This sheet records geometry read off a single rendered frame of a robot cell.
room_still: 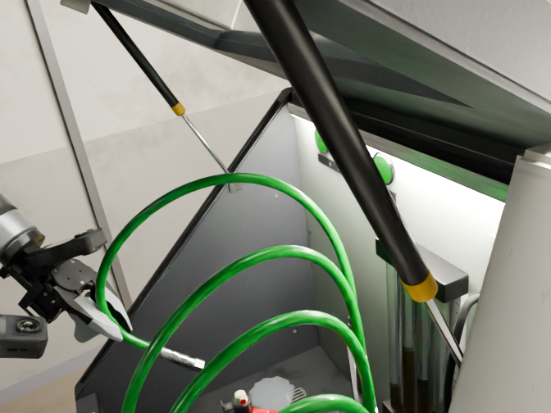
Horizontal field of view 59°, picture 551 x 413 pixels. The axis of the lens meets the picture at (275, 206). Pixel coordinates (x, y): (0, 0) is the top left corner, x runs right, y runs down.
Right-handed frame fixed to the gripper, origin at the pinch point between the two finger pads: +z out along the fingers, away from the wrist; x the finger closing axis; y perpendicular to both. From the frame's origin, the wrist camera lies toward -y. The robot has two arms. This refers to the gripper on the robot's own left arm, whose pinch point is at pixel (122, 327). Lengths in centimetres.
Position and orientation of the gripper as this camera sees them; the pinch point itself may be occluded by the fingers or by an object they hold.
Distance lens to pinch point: 79.4
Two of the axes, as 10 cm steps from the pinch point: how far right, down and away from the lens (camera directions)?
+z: 7.3, 6.8, 0.0
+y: -6.5, 6.9, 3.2
